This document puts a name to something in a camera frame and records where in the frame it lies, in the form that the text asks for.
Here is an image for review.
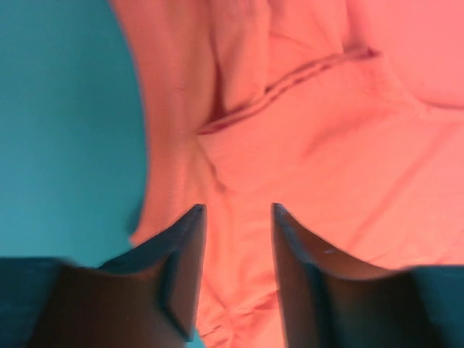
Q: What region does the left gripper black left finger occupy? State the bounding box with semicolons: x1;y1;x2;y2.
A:
1;204;206;348

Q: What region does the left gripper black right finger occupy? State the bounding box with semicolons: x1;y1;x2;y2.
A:
273;204;463;347

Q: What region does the orange t shirt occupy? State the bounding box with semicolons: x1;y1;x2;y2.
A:
107;0;464;348

